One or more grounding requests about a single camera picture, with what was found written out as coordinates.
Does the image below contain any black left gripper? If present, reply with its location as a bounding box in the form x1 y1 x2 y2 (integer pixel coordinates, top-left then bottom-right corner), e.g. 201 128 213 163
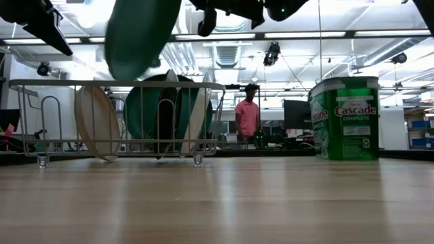
0 0 75 58

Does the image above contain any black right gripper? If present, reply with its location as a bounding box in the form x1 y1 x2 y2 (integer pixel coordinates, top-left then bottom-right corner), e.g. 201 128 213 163
188 0 269 38

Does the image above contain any teal plate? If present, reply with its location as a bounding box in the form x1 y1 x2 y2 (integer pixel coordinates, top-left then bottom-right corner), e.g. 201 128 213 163
104 0 183 81

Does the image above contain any plain white plate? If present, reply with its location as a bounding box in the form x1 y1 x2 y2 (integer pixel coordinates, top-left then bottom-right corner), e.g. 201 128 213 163
74 85 122 162

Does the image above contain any dark green plate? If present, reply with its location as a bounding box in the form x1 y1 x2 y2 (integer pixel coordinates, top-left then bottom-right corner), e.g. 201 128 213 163
123 73 214 152

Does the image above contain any floral glass plate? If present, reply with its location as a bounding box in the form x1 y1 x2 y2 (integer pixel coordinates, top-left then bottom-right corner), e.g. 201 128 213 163
152 68 180 160

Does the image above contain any black monitor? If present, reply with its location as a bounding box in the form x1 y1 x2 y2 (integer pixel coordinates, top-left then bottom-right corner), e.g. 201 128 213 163
0 108 21 133
283 98 313 131

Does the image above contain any person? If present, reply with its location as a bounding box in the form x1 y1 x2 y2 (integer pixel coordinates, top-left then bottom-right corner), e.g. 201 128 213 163
234 83 262 145

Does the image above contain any green Cascade detergent tub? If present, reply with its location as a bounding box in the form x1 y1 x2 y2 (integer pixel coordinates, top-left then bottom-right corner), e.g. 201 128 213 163
307 75 381 161

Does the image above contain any shelf with blue boxes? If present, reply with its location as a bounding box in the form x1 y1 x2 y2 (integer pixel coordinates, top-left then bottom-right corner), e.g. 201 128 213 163
404 106 434 150

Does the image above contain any thin hanging cord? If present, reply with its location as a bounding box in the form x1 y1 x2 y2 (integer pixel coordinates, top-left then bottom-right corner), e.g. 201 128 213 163
317 0 323 81

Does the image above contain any wire dish rack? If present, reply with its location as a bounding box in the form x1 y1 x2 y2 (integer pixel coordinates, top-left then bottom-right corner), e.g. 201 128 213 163
9 79 227 168

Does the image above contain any black aluminium table frame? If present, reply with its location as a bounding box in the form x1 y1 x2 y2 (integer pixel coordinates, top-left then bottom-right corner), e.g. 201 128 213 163
0 148 434 167

